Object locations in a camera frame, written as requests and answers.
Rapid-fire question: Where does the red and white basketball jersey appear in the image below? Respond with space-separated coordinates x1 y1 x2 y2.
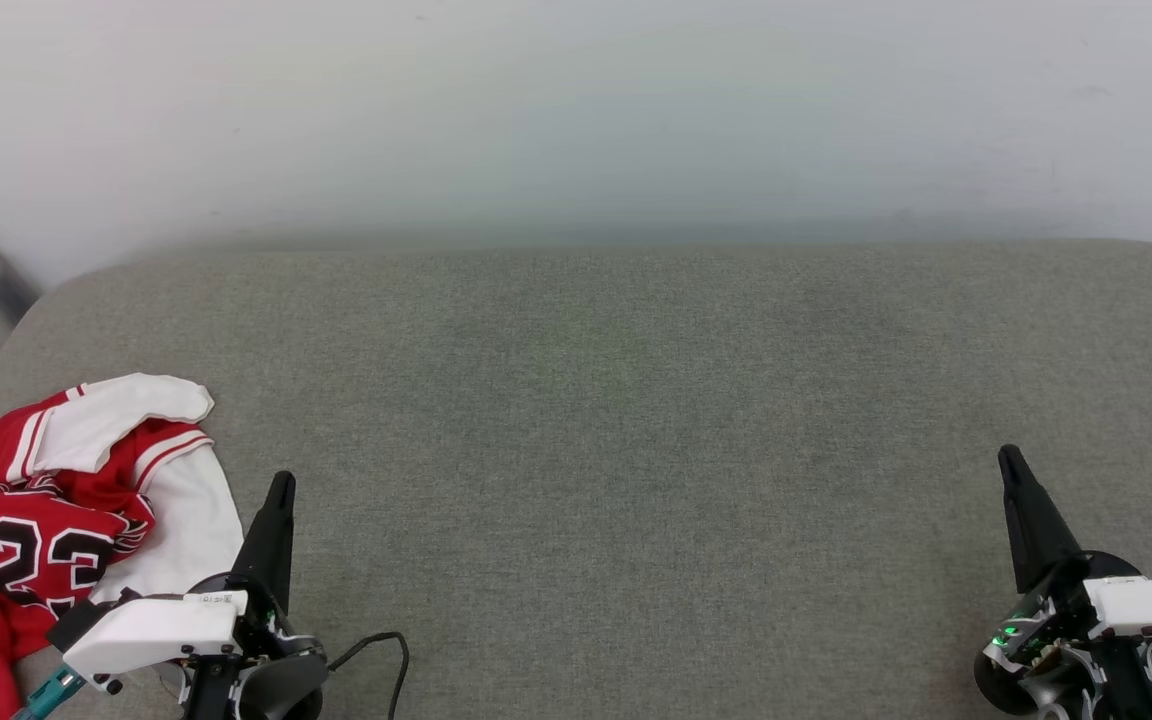
0 373 245 720

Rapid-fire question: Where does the left teal cable connector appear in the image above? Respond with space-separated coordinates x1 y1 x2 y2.
12 665 87 720

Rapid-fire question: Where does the left thin black cable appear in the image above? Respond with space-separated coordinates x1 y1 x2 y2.
326 631 410 720

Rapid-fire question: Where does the grey fabric sofa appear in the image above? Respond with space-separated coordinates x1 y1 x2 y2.
0 238 1152 720

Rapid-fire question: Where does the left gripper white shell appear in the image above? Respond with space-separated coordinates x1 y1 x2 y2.
61 471 329 720

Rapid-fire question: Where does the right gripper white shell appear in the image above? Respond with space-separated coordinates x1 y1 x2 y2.
974 444 1152 720

